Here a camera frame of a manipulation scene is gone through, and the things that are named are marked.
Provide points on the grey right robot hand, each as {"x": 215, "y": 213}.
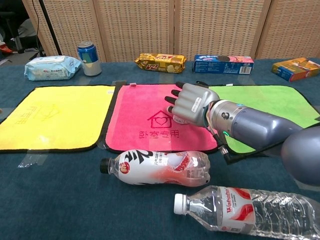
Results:
{"x": 192, "y": 102}

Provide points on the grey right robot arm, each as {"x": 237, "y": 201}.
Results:
{"x": 255, "y": 125}

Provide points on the blue cookie box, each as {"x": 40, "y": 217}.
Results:
{"x": 220, "y": 66}

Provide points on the yellow and blue snack box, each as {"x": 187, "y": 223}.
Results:
{"x": 295, "y": 70}

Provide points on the yellow biscuit packet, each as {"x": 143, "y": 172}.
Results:
{"x": 160, "y": 63}

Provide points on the pink microfibre cloth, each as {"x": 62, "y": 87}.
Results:
{"x": 140, "y": 105}

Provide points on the green microfibre cloth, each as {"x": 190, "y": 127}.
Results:
{"x": 275, "y": 100}

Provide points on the black-capped bottle with white label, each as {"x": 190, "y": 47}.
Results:
{"x": 140, "y": 170}

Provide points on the wicker folding screen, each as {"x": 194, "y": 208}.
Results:
{"x": 140, "y": 27}

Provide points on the blue and silver drink can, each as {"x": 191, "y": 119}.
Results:
{"x": 88, "y": 56}

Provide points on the clear white-capped water bottle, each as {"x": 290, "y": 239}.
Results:
{"x": 240, "y": 210}

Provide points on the yellow microfibre cloth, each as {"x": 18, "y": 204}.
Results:
{"x": 50, "y": 132}

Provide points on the light blue wet wipes pack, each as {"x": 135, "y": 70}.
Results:
{"x": 50, "y": 67}

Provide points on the black tripod stand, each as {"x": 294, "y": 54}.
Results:
{"x": 50, "y": 30}

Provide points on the blue table cover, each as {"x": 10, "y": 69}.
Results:
{"x": 62, "y": 200}

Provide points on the clear tape strip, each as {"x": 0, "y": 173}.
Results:
{"x": 32, "y": 160}

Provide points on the red object on floor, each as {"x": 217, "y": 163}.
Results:
{"x": 5, "y": 48}

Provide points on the black office chair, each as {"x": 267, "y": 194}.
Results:
{"x": 12, "y": 15}

